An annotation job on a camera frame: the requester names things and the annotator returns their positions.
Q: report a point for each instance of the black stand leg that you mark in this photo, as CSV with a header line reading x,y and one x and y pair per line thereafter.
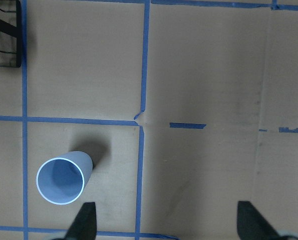
x,y
15,32

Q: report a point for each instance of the light blue plastic cup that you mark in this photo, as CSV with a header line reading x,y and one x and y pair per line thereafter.
x,y
61,180

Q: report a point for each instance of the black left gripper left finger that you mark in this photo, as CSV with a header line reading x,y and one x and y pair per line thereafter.
x,y
84,225

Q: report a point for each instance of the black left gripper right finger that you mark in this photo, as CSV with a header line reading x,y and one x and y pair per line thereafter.
x,y
251,225

